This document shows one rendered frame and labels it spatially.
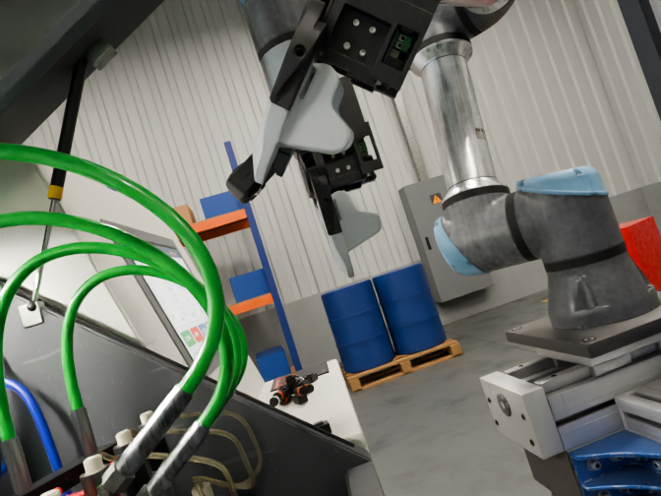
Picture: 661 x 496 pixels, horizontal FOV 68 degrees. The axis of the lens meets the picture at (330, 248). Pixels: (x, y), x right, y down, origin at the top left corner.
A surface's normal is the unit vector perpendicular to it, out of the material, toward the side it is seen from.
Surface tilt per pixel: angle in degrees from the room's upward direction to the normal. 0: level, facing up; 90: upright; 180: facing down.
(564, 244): 90
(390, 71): 103
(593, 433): 90
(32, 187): 90
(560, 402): 90
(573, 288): 73
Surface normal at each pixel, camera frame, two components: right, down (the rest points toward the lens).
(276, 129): -0.11, 0.29
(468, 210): -0.58, -0.11
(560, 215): -0.57, 0.15
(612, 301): -0.34, -0.25
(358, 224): 0.06, -0.01
